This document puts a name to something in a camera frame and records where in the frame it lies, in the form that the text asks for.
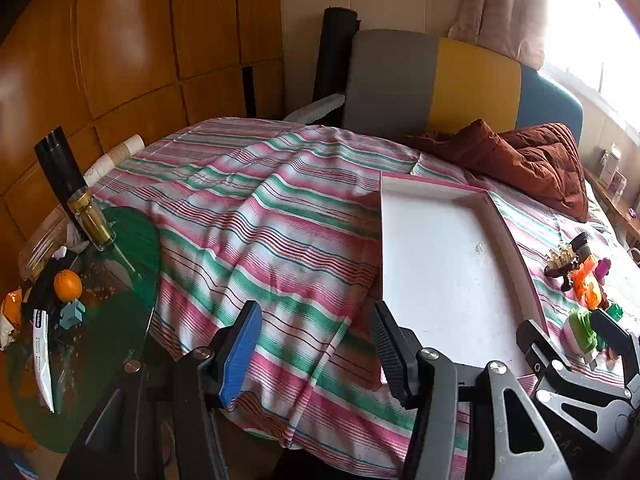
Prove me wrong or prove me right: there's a black flask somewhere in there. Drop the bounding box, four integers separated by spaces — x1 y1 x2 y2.
34 126 91 201

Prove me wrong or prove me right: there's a brown quilt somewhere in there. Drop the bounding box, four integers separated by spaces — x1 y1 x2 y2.
407 119 591 222

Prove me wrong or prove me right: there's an orange snack bag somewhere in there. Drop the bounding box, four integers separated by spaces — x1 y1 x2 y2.
0 287 26 351

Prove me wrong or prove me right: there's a window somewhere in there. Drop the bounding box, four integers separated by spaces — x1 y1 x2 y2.
542 0 640 136

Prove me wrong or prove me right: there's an orange fruit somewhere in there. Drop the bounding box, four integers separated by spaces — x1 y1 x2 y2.
53 270 83 303

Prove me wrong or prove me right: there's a white carton box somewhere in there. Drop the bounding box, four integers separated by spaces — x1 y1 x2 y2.
599 144 623 186

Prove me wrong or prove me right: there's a glass jar with gold lid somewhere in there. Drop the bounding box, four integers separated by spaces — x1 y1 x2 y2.
67 186 116 252

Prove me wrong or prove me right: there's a beige patterned curtain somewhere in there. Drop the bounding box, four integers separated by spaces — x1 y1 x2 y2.
446 0 558 70

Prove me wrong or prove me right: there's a stack of paper cups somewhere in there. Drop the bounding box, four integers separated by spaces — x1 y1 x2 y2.
82 133 146 186

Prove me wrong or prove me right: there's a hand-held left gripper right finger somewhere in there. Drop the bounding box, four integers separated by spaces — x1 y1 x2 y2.
371 301 571 480

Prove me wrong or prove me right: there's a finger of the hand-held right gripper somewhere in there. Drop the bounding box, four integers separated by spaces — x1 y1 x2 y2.
591 309 640 401
516 319 632 411

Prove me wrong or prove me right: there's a white tray with pink rim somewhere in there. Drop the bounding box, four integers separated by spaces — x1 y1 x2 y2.
379 171 548 391

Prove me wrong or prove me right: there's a black rolled mat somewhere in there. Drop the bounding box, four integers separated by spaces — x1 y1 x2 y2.
312 6 362 111

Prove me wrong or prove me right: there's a green round toy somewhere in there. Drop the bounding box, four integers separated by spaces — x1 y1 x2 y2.
564 306 601 368

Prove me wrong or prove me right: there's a brown toy with wheel stem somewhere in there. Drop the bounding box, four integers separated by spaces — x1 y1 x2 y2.
544 232 593 293

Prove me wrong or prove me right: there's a green glass round table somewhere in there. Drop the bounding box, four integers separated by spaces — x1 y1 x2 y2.
0 205 161 453

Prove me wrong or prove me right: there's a grey yellow blue headboard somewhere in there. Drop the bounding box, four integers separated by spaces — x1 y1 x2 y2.
341 29 585 143

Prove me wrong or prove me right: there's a white packet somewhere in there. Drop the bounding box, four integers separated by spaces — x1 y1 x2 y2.
31 310 56 413

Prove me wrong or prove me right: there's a striped pink green blanket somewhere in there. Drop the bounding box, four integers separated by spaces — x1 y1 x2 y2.
82 117 640 478

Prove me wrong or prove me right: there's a wooden wardrobe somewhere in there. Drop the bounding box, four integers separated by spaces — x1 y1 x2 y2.
0 0 286 281

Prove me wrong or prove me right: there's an orange toy block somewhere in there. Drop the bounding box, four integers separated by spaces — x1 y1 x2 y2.
570 255 606 311

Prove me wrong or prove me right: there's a wooden bedside table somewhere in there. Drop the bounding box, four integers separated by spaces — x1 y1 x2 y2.
582 165 640 251

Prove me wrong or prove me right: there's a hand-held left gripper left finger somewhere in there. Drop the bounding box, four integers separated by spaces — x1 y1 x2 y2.
57 301 263 480

